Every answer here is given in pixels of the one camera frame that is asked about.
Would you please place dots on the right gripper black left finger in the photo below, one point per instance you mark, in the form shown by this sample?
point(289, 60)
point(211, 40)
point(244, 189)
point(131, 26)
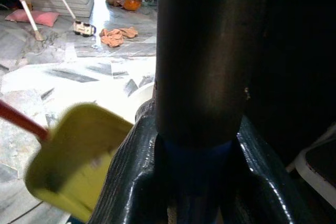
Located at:
point(126, 182)

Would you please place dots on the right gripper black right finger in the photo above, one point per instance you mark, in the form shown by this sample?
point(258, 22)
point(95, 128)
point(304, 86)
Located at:
point(262, 195)

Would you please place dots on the dark folding chair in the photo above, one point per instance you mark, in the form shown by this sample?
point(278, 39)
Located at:
point(309, 176)

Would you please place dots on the white round basin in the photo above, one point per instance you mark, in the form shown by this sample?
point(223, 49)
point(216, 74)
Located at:
point(144, 98)

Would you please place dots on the orange crumpled cloth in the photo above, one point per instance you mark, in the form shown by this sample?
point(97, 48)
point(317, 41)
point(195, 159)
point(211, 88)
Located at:
point(115, 37)

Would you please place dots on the white toy car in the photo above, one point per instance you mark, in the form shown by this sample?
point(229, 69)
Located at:
point(84, 28)

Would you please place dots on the orange ball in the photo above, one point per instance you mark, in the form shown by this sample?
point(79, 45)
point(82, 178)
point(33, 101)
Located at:
point(132, 3)

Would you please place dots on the pink pillow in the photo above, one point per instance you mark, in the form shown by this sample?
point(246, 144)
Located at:
point(39, 17)

